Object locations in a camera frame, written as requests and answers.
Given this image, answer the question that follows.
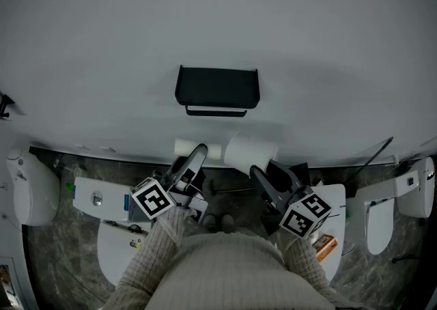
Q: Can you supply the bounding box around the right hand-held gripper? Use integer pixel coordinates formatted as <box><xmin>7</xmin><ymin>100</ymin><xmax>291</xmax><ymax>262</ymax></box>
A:
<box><xmin>249</xmin><ymin>160</ymin><xmax>333</xmax><ymax>240</ymax></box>

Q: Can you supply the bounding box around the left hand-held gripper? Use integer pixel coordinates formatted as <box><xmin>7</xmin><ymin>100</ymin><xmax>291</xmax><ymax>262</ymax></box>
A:
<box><xmin>130</xmin><ymin>143</ymin><xmax>209</xmax><ymax>224</ymax></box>

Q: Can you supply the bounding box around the white toilet paper roll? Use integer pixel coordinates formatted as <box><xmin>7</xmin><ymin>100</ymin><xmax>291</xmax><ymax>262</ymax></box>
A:
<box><xmin>223</xmin><ymin>132</ymin><xmax>279</xmax><ymax>176</ymax></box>

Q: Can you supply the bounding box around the person's right forearm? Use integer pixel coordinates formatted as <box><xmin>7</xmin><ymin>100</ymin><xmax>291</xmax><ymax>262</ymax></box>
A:
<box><xmin>283</xmin><ymin>236</ymin><xmax>337</xmax><ymax>298</ymax></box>

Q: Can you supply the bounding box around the person's left forearm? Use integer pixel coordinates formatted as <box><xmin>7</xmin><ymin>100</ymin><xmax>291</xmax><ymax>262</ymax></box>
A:
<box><xmin>109</xmin><ymin>204</ymin><xmax>195</xmax><ymax>310</ymax></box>

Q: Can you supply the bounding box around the white toilet with flat lid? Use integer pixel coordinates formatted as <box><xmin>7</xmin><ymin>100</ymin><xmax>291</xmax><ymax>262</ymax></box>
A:
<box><xmin>308</xmin><ymin>184</ymin><xmax>347</xmax><ymax>282</ymax></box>

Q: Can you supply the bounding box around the white toilet with round button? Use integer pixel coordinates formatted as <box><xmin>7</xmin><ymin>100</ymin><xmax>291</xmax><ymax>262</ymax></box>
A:
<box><xmin>72</xmin><ymin>176</ymin><xmax>154</xmax><ymax>287</ymax></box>

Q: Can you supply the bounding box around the black toilet paper holder shelf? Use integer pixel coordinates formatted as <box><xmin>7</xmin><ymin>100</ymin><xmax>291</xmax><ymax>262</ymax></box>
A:
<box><xmin>174</xmin><ymin>65</ymin><xmax>260</xmax><ymax>117</ymax></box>

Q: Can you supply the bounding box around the white toilet with long seat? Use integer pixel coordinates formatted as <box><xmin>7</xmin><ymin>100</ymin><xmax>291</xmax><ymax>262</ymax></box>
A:
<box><xmin>346</xmin><ymin>156</ymin><xmax>436</xmax><ymax>256</ymax></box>

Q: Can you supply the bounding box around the white rounded smart toilet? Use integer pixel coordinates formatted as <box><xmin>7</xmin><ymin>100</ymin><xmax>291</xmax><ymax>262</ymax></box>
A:
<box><xmin>5</xmin><ymin>149</ymin><xmax>61</xmax><ymax>226</ymax></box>

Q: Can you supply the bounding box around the black box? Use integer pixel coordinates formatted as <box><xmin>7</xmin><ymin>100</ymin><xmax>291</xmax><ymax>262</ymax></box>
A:
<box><xmin>290</xmin><ymin>163</ymin><xmax>311</xmax><ymax>187</ymax></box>

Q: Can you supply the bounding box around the person's left shoe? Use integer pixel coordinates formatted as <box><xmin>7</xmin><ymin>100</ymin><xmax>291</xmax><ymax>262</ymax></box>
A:
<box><xmin>203</xmin><ymin>214</ymin><xmax>218</xmax><ymax>233</ymax></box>

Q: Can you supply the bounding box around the person's shoe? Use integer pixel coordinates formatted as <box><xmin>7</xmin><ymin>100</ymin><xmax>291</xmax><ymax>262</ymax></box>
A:
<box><xmin>203</xmin><ymin>214</ymin><xmax>218</xmax><ymax>233</ymax></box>
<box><xmin>220</xmin><ymin>213</ymin><xmax>235</xmax><ymax>233</ymax></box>

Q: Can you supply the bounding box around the person's right shoe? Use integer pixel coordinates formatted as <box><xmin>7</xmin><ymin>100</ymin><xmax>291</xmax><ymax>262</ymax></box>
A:
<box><xmin>220</xmin><ymin>213</ymin><xmax>235</xmax><ymax>233</ymax></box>

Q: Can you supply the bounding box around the small orange box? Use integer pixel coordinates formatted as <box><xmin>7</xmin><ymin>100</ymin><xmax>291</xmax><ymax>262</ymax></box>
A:
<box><xmin>313</xmin><ymin>234</ymin><xmax>339</xmax><ymax>262</ymax></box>

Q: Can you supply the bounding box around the person's knit sweater torso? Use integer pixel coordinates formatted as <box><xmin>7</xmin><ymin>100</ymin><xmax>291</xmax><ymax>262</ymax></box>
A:
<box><xmin>145</xmin><ymin>229</ymin><xmax>339</xmax><ymax>310</ymax></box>

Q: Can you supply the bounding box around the leaning thin black rod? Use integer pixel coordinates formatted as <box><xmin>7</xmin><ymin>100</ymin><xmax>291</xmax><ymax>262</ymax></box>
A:
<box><xmin>351</xmin><ymin>137</ymin><xmax>394</xmax><ymax>182</ymax></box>

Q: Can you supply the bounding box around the black floor tool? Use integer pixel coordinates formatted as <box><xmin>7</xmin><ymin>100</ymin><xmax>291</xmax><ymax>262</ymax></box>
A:
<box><xmin>391</xmin><ymin>255</ymin><xmax>421</xmax><ymax>265</ymax></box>

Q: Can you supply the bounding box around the black cable loop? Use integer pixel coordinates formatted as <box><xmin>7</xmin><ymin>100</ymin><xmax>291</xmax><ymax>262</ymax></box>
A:
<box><xmin>104</xmin><ymin>220</ymin><xmax>145</xmax><ymax>235</ymax></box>

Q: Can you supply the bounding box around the small black wall holder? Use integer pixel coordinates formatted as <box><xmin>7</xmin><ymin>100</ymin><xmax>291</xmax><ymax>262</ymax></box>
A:
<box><xmin>0</xmin><ymin>93</ymin><xmax>16</xmax><ymax>120</ymax></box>

